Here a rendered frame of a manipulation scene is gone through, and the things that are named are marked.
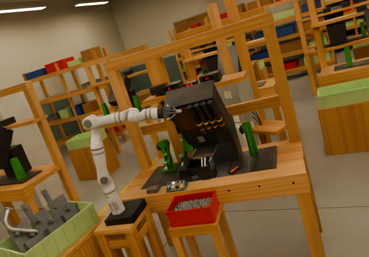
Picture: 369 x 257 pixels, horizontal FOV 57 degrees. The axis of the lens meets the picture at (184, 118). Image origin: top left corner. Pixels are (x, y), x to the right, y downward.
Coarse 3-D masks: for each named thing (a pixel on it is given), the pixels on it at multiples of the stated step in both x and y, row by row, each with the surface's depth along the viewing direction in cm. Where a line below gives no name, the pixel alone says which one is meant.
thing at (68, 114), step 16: (96, 48) 786; (48, 64) 826; (64, 64) 810; (80, 64) 784; (32, 80) 854; (64, 80) 825; (96, 80) 785; (48, 96) 922; (64, 96) 830; (80, 96) 872; (64, 112) 860; (80, 112) 837; (96, 112) 814; (112, 112) 789; (80, 128) 852; (64, 144) 888
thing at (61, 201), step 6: (42, 192) 271; (48, 198) 272; (60, 198) 279; (48, 204) 271; (60, 204) 277; (54, 210) 272; (60, 210) 275; (66, 210) 278; (72, 210) 276; (78, 210) 279; (60, 216) 273; (66, 216) 271; (72, 216) 274
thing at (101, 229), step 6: (144, 210) 256; (102, 222) 255; (138, 222) 245; (96, 228) 249; (102, 228) 246; (108, 228) 244; (114, 228) 241; (120, 228) 238; (126, 228) 236; (132, 228) 237; (96, 234) 246; (102, 234) 245; (108, 234) 243
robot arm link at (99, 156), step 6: (96, 150) 236; (102, 150) 239; (96, 156) 237; (102, 156) 239; (96, 162) 239; (102, 162) 239; (96, 168) 240; (102, 168) 240; (102, 174) 240; (108, 174) 242; (102, 180) 241; (108, 180) 242
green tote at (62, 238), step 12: (84, 204) 274; (84, 216) 261; (96, 216) 270; (60, 228) 244; (72, 228) 252; (84, 228) 260; (12, 240) 255; (48, 240) 236; (60, 240) 243; (72, 240) 251; (0, 252) 243; (12, 252) 230; (36, 252) 228; (48, 252) 235; (60, 252) 242
